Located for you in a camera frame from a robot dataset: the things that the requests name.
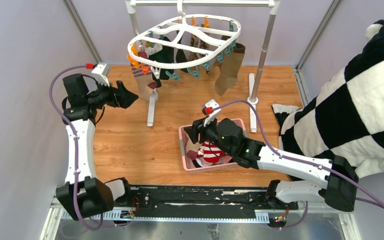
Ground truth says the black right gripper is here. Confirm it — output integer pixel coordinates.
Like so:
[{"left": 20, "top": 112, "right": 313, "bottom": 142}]
[{"left": 184, "top": 113, "right": 234, "bottom": 156}]

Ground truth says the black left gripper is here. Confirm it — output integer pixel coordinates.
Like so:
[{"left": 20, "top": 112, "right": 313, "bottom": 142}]
[{"left": 85, "top": 77, "right": 138, "bottom": 109}]

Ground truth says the red white striped sock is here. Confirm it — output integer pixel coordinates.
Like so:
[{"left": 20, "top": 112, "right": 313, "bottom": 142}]
[{"left": 199, "top": 141, "right": 227, "bottom": 166}]

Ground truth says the dark green sock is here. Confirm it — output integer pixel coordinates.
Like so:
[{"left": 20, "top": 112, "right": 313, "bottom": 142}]
[{"left": 149, "top": 45, "right": 174, "bottom": 80}]

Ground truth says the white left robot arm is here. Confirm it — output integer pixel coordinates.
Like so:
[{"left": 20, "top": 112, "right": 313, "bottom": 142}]
[{"left": 56, "top": 73, "right": 138, "bottom": 221}]

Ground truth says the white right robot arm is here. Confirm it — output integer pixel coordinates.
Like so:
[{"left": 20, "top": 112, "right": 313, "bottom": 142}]
[{"left": 183, "top": 118, "right": 359, "bottom": 212}]

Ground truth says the white oval clip hanger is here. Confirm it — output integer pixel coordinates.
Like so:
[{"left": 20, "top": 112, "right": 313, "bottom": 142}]
[{"left": 127, "top": 14, "right": 242, "bottom": 70}]

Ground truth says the pink plastic basket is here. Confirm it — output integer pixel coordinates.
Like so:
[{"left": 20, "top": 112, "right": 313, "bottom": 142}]
[{"left": 178, "top": 125, "right": 239, "bottom": 174}]

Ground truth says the black sock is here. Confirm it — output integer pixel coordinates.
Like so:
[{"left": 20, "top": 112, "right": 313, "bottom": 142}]
[{"left": 175, "top": 30, "right": 188, "bottom": 73}]

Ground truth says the tan sock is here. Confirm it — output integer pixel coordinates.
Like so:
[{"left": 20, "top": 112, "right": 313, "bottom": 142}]
[{"left": 213, "top": 42, "right": 246, "bottom": 96}]

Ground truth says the brown argyle sock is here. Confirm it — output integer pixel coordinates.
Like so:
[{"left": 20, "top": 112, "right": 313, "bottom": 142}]
[{"left": 187, "top": 35, "right": 210, "bottom": 62}]

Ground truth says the white metal drying rack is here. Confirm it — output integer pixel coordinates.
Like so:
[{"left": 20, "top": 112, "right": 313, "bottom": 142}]
[{"left": 125, "top": 0, "right": 281, "bottom": 133}]

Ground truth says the black white checkered blanket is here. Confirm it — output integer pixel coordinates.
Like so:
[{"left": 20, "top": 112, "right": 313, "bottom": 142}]
[{"left": 272, "top": 19, "right": 384, "bottom": 178}]

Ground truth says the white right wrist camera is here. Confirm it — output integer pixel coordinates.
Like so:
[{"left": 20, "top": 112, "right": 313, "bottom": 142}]
[{"left": 202, "top": 99, "right": 221, "bottom": 127}]

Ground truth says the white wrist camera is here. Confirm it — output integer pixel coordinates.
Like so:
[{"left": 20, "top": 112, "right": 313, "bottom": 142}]
[
  {"left": 91, "top": 62, "right": 111, "bottom": 87},
  {"left": 202, "top": 99, "right": 221, "bottom": 127}
]

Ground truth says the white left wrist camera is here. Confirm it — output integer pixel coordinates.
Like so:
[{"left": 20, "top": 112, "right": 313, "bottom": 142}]
[{"left": 91, "top": 62, "right": 111, "bottom": 87}]

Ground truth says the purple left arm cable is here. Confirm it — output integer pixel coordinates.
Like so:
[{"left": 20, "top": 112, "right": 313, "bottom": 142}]
[{"left": 48, "top": 64, "right": 105, "bottom": 232}]

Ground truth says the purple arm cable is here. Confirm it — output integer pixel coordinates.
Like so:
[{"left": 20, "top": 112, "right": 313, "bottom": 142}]
[
  {"left": 48, "top": 64, "right": 105, "bottom": 232},
  {"left": 211, "top": 99, "right": 384, "bottom": 231}
]

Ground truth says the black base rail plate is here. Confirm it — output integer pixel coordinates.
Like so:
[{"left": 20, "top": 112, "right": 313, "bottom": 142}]
[{"left": 114, "top": 185, "right": 299, "bottom": 220}]

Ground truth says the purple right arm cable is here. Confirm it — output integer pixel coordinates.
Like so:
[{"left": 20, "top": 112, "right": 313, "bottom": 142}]
[{"left": 211, "top": 99, "right": 384, "bottom": 231}]

